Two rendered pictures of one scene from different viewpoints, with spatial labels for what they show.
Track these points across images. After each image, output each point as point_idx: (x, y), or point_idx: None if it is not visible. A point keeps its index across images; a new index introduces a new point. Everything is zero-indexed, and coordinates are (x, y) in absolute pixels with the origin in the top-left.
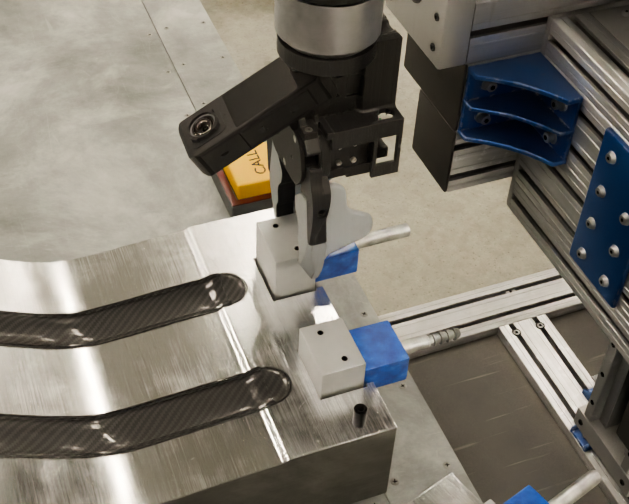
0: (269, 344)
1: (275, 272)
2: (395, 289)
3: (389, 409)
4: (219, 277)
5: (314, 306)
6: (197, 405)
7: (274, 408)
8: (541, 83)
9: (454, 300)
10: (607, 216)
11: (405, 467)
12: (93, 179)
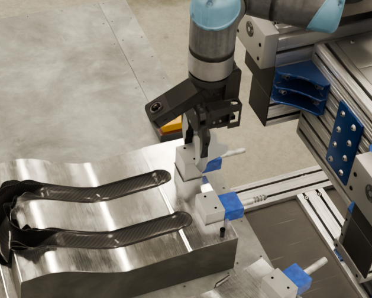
0: (181, 201)
1: (184, 169)
2: (240, 172)
3: (235, 232)
4: (158, 171)
5: (201, 184)
6: (151, 227)
7: (184, 229)
8: (310, 76)
9: (272, 180)
10: (341, 141)
11: (242, 257)
12: (91, 121)
